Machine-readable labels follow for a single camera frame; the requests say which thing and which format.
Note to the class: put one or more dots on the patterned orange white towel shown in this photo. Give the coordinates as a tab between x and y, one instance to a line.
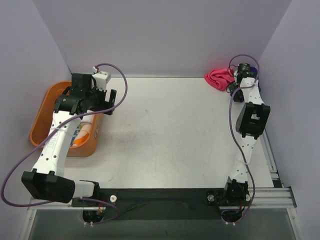
81	134

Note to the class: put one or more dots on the pink crumpled towel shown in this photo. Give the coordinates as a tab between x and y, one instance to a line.
219	78

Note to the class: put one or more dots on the purple towel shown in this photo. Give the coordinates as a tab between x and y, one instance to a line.
244	70

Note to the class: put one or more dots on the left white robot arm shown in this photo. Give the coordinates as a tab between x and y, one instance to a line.
46	180

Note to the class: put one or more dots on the orange plastic basket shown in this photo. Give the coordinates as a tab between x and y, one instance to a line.
43	123

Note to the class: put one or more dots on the white rolled towel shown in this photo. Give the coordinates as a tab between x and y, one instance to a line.
87	122

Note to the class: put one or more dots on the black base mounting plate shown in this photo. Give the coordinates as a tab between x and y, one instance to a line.
162	204

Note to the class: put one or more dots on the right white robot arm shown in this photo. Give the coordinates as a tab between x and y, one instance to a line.
250	125

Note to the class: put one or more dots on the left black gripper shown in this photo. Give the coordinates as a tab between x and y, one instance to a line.
110	100

